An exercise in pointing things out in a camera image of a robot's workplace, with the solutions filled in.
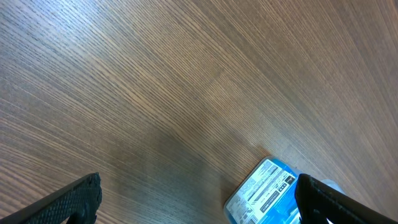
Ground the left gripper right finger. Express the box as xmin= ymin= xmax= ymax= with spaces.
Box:
xmin=295 ymin=174 xmax=397 ymax=224

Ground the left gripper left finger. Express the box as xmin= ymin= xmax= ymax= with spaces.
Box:
xmin=1 ymin=172 xmax=102 ymax=224

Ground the clear plastic container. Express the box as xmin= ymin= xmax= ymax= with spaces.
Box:
xmin=223 ymin=156 xmax=346 ymax=224

